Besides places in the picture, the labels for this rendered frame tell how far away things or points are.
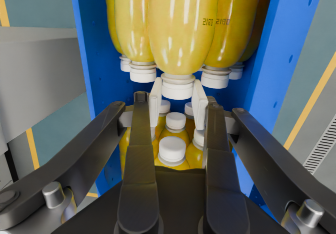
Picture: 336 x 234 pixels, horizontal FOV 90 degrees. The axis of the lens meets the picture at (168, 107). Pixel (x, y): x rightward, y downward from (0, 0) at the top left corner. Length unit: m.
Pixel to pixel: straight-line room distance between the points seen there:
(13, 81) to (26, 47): 0.11
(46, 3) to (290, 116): 2.12
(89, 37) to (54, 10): 1.34
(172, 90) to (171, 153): 0.09
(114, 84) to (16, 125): 0.45
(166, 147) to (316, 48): 1.56
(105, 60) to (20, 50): 0.41
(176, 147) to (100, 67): 0.18
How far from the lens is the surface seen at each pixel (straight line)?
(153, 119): 0.15
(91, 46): 0.29
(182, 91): 0.19
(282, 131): 1.87
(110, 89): 0.34
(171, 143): 0.25
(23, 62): 0.71
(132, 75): 0.25
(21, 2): 1.76
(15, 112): 0.72
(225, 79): 0.24
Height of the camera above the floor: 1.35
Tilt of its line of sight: 65 degrees down
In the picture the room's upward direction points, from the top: 174 degrees counter-clockwise
